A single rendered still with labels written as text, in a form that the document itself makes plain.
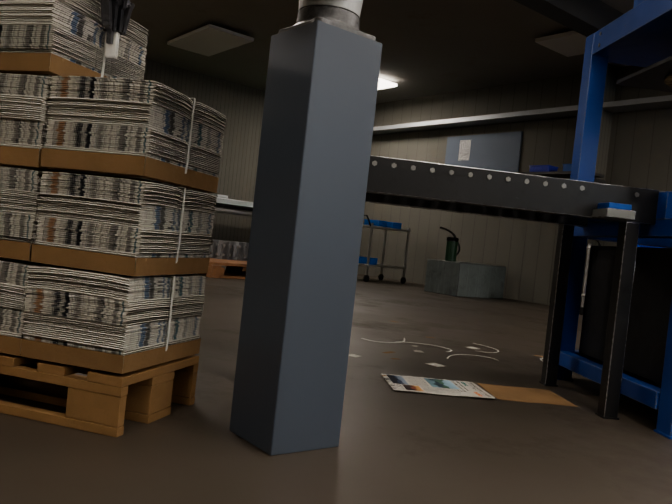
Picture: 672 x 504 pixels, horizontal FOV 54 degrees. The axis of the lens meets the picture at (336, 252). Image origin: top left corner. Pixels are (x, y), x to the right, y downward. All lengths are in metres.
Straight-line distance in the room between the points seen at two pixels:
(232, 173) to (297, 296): 9.59
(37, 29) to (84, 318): 0.71
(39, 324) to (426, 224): 8.75
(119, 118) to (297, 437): 0.85
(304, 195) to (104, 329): 0.56
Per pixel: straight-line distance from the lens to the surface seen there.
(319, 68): 1.56
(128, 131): 1.62
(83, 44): 1.88
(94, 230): 1.65
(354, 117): 1.61
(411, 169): 2.22
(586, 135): 3.17
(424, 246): 10.15
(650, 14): 2.88
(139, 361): 1.67
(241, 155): 11.17
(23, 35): 1.85
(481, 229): 9.44
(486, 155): 9.54
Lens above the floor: 0.50
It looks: 1 degrees down
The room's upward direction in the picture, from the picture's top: 6 degrees clockwise
